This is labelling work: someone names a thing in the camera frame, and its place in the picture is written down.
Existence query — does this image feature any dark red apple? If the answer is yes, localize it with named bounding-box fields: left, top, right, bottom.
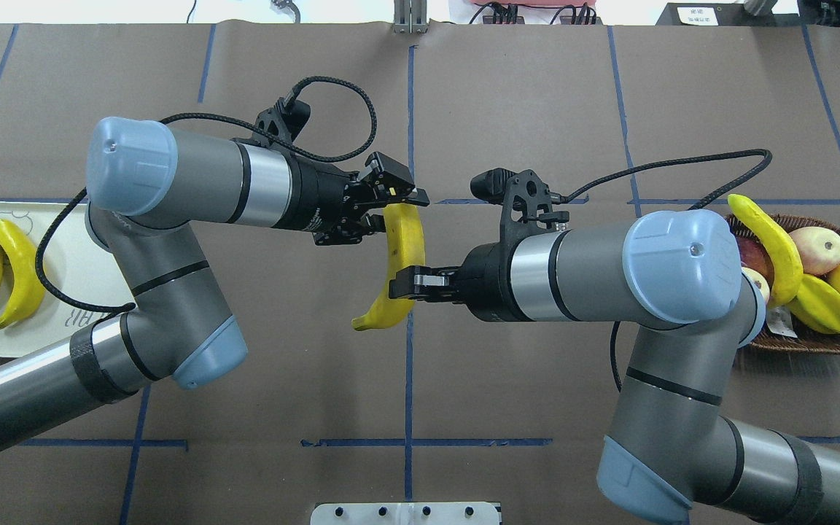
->
left=734, top=236, right=774, bottom=285

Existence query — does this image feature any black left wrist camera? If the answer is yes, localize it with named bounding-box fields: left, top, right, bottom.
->
left=233, top=98, right=311, bottom=152

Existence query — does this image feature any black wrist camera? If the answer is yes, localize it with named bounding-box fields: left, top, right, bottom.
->
left=470, top=168, right=570, bottom=242
left=233, top=98, right=311, bottom=152

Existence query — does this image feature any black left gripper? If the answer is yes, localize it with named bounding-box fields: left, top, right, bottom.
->
left=292, top=152, right=430, bottom=246

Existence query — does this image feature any yellow banana remaining in basket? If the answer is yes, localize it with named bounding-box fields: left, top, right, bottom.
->
left=728, top=193, right=804, bottom=308

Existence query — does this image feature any yellow star fruit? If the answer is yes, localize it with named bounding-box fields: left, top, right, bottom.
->
left=786, top=273, right=840, bottom=335

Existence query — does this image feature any aluminium frame post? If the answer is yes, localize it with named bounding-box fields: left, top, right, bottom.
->
left=392, top=0, right=429, bottom=34

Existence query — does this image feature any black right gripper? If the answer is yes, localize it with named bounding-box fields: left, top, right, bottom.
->
left=388, top=243, right=519, bottom=322

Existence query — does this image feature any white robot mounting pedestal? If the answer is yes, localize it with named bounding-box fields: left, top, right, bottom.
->
left=310, top=502, right=503, bottom=524

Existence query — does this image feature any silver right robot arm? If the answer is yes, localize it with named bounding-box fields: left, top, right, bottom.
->
left=389, top=209, right=840, bottom=524

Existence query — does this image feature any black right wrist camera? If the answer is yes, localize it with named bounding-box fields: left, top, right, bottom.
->
left=470, top=168, right=570, bottom=242

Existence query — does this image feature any pale apple under bananas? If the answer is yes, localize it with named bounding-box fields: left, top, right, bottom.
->
left=741, top=266, right=771, bottom=305

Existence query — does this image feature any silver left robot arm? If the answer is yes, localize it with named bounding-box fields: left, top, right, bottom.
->
left=0, top=115, right=429, bottom=451

